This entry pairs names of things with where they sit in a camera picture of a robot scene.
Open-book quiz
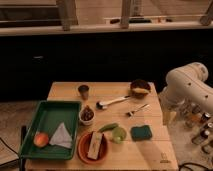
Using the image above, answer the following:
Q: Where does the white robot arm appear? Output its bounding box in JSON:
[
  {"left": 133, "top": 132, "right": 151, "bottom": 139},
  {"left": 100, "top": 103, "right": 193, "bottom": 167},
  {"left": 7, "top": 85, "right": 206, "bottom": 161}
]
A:
[{"left": 158, "top": 62, "right": 213, "bottom": 125}]

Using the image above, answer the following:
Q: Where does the white cup with dark contents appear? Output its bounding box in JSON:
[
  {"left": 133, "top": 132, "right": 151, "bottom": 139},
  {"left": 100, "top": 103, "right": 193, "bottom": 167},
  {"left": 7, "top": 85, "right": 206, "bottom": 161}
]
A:
[{"left": 79, "top": 106, "right": 95, "bottom": 126}]

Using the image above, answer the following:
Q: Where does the green sponge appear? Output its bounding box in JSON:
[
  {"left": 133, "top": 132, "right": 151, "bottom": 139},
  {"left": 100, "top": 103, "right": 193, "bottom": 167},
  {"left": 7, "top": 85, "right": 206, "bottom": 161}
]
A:
[{"left": 130, "top": 125, "right": 152, "bottom": 141}]

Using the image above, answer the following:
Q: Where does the silver fork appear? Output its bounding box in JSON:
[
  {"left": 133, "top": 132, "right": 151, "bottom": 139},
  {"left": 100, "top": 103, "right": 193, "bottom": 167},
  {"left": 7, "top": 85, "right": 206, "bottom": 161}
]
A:
[{"left": 126, "top": 104, "right": 149, "bottom": 117}]

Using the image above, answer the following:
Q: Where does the yellow banana in bowl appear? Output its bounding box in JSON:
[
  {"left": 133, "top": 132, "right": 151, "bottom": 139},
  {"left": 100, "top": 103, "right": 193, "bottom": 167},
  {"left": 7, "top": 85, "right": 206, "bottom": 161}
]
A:
[{"left": 132, "top": 87, "right": 149, "bottom": 94}]

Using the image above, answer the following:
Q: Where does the dark brown bowl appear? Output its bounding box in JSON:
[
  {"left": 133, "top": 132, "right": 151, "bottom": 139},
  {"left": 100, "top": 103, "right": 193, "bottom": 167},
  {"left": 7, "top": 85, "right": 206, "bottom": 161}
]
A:
[{"left": 130, "top": 79, "right": 151, "bottom": 98}]

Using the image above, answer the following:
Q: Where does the green pepper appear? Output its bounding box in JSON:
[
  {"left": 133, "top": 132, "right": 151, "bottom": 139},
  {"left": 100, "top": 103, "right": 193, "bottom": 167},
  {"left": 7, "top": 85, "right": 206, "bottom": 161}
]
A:
[{"left": 98, "top": 123, "right": 119, "bottom": 132}]

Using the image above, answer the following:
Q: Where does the white box on plate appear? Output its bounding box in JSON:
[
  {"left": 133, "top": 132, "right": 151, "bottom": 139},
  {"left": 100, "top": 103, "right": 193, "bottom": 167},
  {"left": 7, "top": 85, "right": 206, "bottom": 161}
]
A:
[{"left": 87, "top": 132, "right": 103, "bottom": 160}]

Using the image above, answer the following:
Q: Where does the orange plate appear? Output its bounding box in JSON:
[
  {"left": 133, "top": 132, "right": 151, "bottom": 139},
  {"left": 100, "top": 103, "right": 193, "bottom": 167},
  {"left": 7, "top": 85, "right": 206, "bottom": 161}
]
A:
[{"left": 77, "top": 132, "right": 109, "bottom": 164}]

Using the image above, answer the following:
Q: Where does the white folded cloth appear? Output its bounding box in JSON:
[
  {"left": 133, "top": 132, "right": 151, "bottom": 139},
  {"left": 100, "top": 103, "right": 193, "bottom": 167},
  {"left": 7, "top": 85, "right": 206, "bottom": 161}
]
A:
[{"left": 49, "top": 123, "right": 72, "bottom": 149}]

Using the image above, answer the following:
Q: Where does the green plastic tray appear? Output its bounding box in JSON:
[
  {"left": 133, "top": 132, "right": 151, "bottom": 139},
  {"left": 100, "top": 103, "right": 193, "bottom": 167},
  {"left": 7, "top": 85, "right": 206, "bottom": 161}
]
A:
[{"left": 19, "top": 101, "right": 81, "bottom": 160}]

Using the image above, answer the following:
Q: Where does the red orange apple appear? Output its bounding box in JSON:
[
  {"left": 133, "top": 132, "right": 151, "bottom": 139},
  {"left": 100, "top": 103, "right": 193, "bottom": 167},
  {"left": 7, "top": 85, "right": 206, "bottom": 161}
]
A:
[{"left": 33, "top": 132, "right": 49, "bottom": 148}]

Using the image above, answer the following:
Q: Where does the wooden window frame rail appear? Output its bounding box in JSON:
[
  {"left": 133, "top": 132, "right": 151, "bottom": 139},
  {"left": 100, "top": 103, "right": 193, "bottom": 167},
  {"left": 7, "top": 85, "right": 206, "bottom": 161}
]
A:
[{"left": 0, "top": 0, "right": 213, "bottom": 36}]

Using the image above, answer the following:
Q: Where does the black cable left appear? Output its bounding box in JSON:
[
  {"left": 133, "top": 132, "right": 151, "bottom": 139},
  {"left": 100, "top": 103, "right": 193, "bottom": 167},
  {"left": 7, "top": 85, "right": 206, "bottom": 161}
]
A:
[{"left": 0, "top": 125, "right": 28, "bottom": 171}]

